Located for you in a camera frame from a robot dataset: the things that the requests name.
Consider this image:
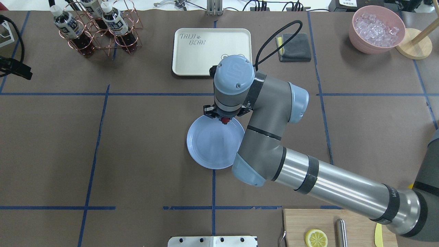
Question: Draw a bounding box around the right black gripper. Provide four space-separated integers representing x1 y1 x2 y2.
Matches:
203 104 250 119

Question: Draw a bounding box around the blue plate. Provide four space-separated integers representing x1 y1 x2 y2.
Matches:
186 116 245 170

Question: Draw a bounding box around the red strawberry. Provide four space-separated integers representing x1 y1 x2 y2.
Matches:
220 117 230 125

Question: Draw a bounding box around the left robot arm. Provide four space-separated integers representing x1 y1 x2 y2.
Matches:
0 15 33 80

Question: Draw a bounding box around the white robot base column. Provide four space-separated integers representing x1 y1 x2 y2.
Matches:
167 236 258 247

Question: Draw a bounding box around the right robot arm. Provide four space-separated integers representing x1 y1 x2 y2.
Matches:
204 55 439 242

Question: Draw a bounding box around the cream bear tray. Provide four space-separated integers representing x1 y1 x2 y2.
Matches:
171 28 252 77

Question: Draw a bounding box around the grey folded cloth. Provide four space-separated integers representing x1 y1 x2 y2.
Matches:
278 33 311 62

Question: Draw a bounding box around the dark tea bottle middle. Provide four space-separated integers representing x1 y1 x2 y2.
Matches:
100 1 138 54

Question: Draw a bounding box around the dark tea bottle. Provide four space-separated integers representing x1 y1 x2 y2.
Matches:
80 0 111 36
100 1 138 54
50 5 95 58

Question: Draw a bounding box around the dark tea bottle back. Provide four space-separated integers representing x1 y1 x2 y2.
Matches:
80 0 111 36

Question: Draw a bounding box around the half lemon slice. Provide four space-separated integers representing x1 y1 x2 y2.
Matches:
304 229 328 247

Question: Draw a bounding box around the dark tea bottle front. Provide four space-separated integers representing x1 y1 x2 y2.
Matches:
50 5 95 58

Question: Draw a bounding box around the pink bowl of ice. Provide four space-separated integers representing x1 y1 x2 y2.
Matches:
348 5 405 54

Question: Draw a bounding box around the wooden cutting board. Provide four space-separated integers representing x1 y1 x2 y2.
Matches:
283 209 377 247

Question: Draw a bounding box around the yellow plastic knife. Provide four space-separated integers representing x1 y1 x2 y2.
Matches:
374 223 384 247

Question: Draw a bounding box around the wooden cup stand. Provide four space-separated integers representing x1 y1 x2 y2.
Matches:
396 19 439 60

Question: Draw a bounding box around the aluminium frame post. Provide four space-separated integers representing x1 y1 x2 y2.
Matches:
206 0 224 16

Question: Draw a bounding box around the copper wire bottle rack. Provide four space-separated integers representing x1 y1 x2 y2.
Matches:
59 0 143 56

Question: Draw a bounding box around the white wire cup basket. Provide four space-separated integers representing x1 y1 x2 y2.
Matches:
0 21 15 47

